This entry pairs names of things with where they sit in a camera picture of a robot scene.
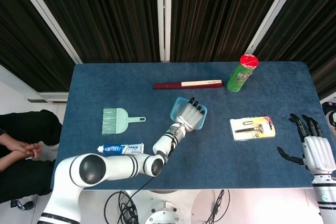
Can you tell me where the black chair caster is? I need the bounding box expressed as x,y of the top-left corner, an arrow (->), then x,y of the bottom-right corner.
10,199 -> 35,211

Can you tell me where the white cloth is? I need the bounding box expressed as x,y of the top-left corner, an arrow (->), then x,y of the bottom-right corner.
26,141 -> 60,162

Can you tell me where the white blue toothpaste tube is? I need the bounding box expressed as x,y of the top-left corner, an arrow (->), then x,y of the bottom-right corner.
97,142 -> 145,156

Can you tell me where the razor in blister pack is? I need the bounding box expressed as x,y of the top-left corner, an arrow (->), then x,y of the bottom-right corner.
229,115 -> 277,141

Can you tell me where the blue translucent plastic lid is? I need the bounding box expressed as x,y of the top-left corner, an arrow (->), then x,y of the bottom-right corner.
170,96 -> 208,131

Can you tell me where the thin black cable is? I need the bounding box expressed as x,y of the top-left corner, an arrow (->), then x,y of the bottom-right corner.
206,189 -> 232,224

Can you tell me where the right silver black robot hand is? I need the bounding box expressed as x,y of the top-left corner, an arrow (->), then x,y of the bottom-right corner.
277,113 -> 336,175

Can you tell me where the purple black device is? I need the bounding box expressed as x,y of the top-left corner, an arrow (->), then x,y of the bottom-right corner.
322,100 -> 336,130

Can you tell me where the dark red folded fan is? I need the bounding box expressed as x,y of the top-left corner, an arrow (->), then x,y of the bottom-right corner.
153,78 -> 224,91

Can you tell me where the blue table mat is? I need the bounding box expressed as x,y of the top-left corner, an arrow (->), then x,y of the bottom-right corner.
51,61 -> 336,190

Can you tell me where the white window frame post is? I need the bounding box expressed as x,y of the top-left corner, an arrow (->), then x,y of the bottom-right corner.
156,0 -> 172,62
245,0 -> 305,62
10,0 -> 83,65

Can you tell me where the black cable bundle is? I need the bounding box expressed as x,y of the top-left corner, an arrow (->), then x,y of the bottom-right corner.
104,176 -> 155,224

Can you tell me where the green can with red lid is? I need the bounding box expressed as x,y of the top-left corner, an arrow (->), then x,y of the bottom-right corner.
226,54 -> 259,93

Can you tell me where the green mini brush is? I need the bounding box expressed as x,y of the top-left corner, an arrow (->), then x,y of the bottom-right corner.
101,108 -> 118,136

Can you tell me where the person in black clothing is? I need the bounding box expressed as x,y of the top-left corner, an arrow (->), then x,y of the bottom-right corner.
0,110 -> 64,204

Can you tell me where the silver robot base flange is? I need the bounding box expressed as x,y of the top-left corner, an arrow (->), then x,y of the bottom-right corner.
144,200 -> 183,224

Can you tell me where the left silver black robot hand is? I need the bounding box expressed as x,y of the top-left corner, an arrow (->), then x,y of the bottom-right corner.
174,97 -> 206,132

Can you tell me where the dark pleated curtain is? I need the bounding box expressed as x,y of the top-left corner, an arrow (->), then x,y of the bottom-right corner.
170,0 -> 291,62
254,0 -> 336,101
26,0 -> 161,64
0,0 -> 76,92

